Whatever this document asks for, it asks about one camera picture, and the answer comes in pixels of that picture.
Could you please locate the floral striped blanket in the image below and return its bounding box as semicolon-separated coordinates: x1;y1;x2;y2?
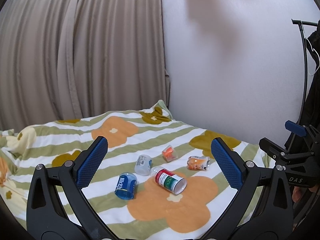
1;101;274;239

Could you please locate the orange label plastic cup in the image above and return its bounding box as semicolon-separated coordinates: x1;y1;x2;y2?
187;156;210;171

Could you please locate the small orange clear cup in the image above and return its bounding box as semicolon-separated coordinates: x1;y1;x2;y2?
162;145;178;162

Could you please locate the black clothes rack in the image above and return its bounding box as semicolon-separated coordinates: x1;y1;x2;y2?
283;18;320;151

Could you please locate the beige curtain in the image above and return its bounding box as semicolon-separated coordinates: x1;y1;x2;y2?
1;0;170;131

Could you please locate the red green label cup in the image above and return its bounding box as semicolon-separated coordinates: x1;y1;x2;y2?
150;166;187;195

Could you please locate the blue label plastic cup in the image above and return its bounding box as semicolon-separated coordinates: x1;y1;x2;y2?
114;173;137;200

